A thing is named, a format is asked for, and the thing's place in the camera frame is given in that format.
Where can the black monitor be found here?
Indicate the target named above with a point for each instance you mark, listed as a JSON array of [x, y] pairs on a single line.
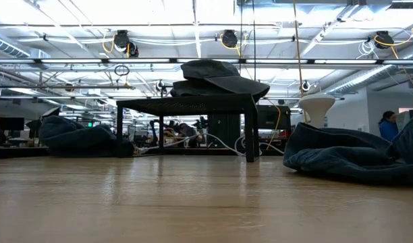
[[11, 123]]

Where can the black perforated metal rack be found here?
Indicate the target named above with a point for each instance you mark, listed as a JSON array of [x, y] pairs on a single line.
[[193, 104]]

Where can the silver ventilation duct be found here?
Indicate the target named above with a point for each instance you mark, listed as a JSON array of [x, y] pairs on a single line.
[[361, 79]]

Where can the black aluminium table frame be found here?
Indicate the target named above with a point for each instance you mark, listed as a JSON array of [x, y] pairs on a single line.
[[17, 152]]

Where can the long black equipment box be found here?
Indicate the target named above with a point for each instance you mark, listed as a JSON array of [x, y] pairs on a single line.
[[274, 118]]

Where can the teal blue fabric hat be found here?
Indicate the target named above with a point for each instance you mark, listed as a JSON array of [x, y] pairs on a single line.
[[78, 138]]

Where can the person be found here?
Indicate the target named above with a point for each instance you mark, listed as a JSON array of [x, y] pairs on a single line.
[[189, 133], [388, 126]]

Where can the dark navy fabric hat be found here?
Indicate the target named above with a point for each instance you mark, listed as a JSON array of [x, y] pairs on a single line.
[[334, 152]]

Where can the white mushroom table lamp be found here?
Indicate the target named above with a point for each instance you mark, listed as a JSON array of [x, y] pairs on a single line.
[[316, 104]]

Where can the grey baseball cap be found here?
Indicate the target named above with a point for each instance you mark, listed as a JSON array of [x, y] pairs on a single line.
[[223, 84], [188, 89]]

